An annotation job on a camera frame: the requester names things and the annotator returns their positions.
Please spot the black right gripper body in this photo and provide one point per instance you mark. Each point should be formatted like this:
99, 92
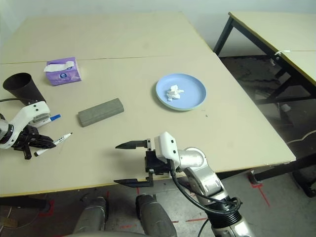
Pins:
155, 165

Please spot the purple tissue box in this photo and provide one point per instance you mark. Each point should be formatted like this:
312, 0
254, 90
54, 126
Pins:
64, 77

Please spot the black caster foot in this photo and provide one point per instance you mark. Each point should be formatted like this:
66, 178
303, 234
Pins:
304, 184

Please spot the grey glasses case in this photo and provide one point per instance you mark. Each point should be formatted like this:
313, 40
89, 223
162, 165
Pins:
101, 112

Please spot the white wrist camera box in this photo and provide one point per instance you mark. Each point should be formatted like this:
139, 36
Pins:
27, 113
165, 145

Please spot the grey robot left leg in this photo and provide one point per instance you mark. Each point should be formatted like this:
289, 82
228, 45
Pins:
92, 217

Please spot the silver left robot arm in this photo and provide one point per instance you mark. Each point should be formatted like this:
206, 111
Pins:
2, 130

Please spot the blue plastic plate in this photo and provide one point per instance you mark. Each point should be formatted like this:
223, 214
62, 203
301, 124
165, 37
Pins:
192, 86

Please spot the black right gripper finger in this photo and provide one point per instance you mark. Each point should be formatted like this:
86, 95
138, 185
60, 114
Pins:
138, 182
135, 145

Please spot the grey robot leg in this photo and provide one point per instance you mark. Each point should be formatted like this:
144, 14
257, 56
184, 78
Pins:
92, 217
153, 217

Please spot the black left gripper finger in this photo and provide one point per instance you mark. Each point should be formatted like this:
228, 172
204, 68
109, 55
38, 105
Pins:
43, 139
45, 146

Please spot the black plastic cup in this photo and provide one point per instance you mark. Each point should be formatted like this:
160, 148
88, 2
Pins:
22, 89

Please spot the grey robot torso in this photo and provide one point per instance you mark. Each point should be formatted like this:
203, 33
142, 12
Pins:
106, 234

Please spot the white tissue sheet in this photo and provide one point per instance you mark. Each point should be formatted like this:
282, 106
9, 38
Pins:
53, 67

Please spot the white marker with black cap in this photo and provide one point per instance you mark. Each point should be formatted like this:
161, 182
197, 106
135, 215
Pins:
63, 139

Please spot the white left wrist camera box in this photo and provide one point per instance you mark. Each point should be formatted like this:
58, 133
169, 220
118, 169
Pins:
27, 113

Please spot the beige side table black frame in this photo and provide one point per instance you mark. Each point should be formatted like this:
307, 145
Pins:
279, 29

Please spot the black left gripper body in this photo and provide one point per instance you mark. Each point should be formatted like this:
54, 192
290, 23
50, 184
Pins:
24, 138

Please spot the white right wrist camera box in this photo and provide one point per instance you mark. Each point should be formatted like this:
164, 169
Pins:
165, 145

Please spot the black table foot bar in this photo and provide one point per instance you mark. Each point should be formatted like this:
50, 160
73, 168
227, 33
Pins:
22, 203
279, 170

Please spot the grey robot right leg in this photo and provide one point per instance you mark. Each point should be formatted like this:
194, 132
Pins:
153, 217

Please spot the white marker with blue cap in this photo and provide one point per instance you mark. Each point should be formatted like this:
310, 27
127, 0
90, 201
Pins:
55, 118

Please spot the small white container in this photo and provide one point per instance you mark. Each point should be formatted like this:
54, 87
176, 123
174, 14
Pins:
286, 107

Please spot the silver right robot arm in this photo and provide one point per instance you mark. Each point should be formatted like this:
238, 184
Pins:
205, 177

